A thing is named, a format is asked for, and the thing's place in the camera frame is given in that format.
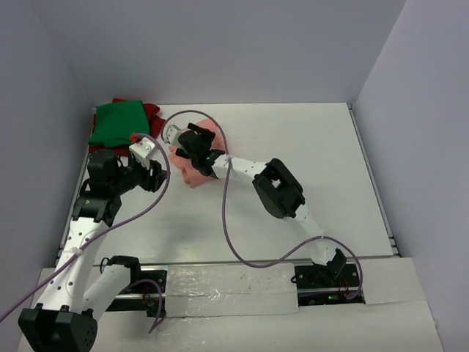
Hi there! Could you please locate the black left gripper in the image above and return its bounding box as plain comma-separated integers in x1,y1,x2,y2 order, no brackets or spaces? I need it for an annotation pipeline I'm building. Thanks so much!
111,155,171,194

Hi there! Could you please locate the pink t shirt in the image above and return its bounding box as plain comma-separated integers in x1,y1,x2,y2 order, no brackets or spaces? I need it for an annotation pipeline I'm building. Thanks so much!
167,117,226,188

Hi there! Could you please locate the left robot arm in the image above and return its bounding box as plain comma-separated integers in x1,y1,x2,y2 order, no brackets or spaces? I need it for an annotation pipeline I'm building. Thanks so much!
18,142,168,351

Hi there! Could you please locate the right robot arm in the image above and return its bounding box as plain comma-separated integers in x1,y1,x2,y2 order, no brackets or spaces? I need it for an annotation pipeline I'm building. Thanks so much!
166,123,347,287

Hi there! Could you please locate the green folded t shirt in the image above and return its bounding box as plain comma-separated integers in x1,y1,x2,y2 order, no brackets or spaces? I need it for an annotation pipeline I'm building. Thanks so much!
88,100,150,147

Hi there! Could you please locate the silver tape patch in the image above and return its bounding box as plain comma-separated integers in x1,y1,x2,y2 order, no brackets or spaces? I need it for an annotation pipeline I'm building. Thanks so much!
165,263,299,318

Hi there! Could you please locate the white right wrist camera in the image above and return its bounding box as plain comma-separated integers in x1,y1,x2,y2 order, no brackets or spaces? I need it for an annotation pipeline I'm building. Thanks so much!
163,125,183,147

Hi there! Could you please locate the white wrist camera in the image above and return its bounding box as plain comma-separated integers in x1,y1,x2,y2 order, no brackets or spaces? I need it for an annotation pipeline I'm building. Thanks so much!
163,125,183,147
129,133,158,169

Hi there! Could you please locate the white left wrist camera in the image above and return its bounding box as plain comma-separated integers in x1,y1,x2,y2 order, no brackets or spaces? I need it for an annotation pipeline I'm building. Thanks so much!
129,133,158,169

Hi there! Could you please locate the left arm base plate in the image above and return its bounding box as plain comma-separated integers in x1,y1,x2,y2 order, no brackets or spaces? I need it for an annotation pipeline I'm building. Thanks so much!
106,266,168,318

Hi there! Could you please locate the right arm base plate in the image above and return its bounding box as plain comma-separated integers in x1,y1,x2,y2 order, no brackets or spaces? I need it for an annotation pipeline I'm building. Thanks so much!
290,263,364,307

